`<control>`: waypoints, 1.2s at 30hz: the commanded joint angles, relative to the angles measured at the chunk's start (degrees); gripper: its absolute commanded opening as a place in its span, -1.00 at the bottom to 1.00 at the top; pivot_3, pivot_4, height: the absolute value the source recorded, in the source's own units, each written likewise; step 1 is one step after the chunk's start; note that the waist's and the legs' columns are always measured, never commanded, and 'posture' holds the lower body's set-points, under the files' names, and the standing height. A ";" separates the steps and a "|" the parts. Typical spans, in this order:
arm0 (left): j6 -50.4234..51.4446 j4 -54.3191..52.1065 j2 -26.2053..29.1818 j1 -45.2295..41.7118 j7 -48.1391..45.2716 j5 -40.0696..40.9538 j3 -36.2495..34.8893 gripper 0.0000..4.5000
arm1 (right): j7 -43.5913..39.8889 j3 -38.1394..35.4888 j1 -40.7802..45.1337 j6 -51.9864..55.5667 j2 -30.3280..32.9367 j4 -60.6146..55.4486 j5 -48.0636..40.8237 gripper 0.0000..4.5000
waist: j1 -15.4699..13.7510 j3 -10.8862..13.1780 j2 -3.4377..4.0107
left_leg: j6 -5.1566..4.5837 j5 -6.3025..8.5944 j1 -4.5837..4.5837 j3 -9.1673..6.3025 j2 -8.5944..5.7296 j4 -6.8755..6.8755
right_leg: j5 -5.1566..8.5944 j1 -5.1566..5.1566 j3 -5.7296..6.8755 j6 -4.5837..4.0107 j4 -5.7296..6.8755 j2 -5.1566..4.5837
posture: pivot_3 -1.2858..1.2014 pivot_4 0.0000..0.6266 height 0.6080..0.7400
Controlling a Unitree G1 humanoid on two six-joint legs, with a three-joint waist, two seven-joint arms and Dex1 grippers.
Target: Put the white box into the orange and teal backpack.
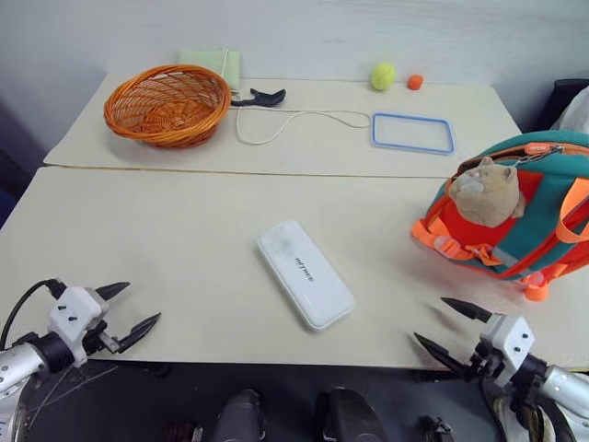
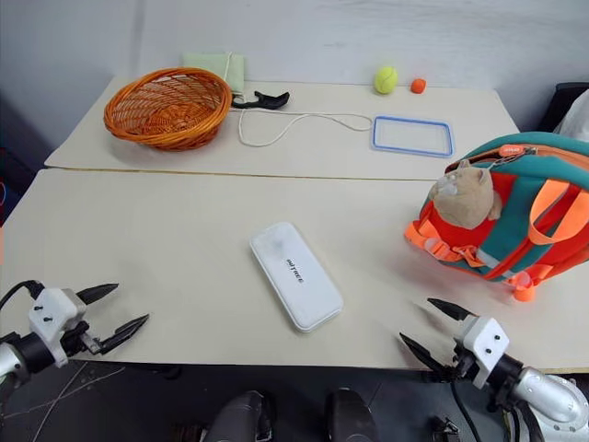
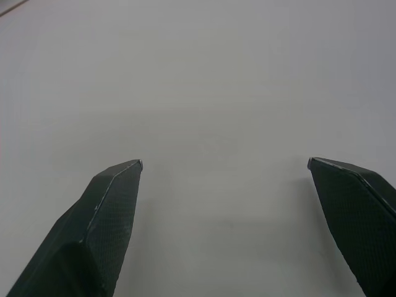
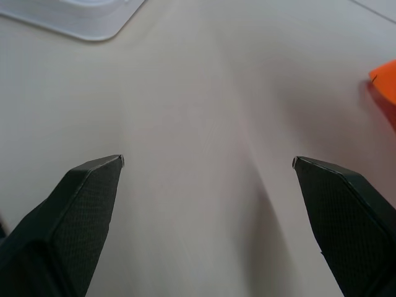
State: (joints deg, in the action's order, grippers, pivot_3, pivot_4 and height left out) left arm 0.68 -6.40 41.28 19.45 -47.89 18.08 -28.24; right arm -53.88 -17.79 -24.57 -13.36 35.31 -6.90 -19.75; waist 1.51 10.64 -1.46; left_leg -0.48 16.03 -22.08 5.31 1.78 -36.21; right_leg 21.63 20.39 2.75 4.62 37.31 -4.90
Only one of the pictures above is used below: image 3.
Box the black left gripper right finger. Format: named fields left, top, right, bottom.
left=308, top=157, right=396, bottom=297

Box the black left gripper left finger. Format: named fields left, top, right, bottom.
left=6, top=159, right=144, bottom=297

